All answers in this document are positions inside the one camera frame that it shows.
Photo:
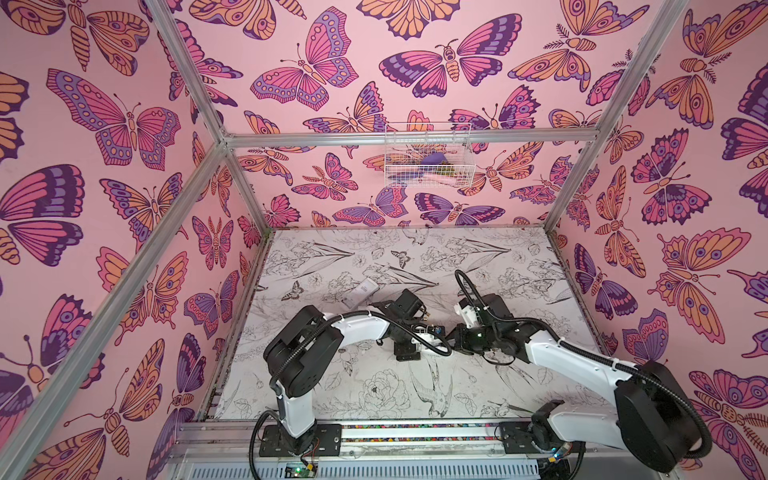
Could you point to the aluminium front rail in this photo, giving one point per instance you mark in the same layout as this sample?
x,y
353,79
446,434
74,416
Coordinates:
x,y
447,449

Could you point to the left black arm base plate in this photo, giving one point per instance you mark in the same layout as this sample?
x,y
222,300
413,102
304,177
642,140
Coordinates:
x,y
322,440

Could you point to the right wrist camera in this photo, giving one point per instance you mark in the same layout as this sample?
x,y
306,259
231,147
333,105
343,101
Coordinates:
x,y
468,313

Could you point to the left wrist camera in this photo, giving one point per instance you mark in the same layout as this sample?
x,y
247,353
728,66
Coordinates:
x,y
431,333

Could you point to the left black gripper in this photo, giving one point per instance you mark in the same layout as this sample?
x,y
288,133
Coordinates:
x,y
408,353

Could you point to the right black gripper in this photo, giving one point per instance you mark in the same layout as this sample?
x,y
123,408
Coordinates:
x,y
475,342

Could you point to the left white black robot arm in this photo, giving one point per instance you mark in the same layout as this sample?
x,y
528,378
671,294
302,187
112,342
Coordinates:
x,y
299,356

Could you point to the purple item in basket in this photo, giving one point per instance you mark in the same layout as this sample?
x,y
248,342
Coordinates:
x,y
434,159

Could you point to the small green circuit board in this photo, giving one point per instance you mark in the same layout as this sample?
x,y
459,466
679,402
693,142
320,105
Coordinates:
x,y
300,471

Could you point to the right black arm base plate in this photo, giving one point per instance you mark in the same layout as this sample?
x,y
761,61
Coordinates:
x,y
522,437

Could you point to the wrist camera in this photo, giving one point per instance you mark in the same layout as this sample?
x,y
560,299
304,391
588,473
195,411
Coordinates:
x,y
468,313
431,333

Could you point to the white AC remote control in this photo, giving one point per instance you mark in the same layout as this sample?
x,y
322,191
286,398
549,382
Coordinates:
x,y
360,294

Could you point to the white wire basket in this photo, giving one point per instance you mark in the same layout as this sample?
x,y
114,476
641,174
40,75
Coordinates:
x,y
404,150

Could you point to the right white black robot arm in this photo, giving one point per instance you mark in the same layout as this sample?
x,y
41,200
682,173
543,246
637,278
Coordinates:
x,y
654,420

